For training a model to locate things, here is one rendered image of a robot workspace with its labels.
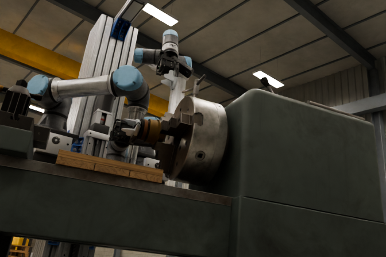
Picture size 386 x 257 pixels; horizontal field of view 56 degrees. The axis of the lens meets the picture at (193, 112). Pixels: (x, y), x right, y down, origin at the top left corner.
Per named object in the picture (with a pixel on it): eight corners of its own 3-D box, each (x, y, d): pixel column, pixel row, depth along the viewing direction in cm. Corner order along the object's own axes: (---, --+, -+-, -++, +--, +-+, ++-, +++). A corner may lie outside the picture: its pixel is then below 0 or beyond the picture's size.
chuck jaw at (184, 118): (188, 129, 133) (202, 114, 124) (188, 141, 130) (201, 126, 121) (159, 122, 130) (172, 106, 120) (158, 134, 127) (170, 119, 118)
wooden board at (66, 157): (132, 198, 138) (134, 187, 139) (161, 183, 106) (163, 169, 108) (49, 184, 128) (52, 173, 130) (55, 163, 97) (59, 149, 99)
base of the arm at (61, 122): (31, 134, 177) (36, 115, 181) (62, 142, 184) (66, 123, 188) (37, 126, 165) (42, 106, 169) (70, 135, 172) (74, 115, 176)
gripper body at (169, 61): (155, 76, 158) (156, 58, 166) (174, 81, 161) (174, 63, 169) (161, 64, 153) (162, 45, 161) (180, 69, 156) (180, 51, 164)
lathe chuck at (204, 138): (179, 186, 145) (190, 112, 155) (212, 181, 117) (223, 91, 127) (158, 183, 143) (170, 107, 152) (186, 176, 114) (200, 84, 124)
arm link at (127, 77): (38, 111, 174) (148, 100, 165) (19, 97, 161) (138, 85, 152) (42, 88, 179) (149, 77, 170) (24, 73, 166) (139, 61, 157)
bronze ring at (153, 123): (161, 125, 137) (137, 120, 134) (169, 118, 129) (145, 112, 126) (158, 149, 134) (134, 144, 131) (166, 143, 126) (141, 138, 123)
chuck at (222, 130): (187, 188, 147) (197, 114, 156) (222, 183, 118) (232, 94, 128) (179, 186, 145) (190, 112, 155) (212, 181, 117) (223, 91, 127)
